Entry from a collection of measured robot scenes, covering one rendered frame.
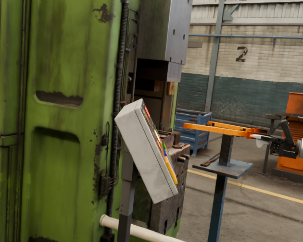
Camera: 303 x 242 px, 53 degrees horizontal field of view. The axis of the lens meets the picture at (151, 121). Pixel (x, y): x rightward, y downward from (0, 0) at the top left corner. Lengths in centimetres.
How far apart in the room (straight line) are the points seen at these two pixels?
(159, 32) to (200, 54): 827
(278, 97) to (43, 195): 792
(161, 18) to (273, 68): 770
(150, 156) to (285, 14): 865
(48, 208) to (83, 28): 88
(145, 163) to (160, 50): 70
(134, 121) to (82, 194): 63
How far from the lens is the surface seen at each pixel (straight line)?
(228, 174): 196
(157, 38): 146
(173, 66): 154
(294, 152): 151
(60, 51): 149
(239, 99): 923
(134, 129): 87
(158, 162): 89
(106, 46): 128
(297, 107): 488
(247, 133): 150
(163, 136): 157
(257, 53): 918
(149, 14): 150
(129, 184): 108
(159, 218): 159
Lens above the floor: 129
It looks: 9 degrees down
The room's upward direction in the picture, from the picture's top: 6 degrees clockwise
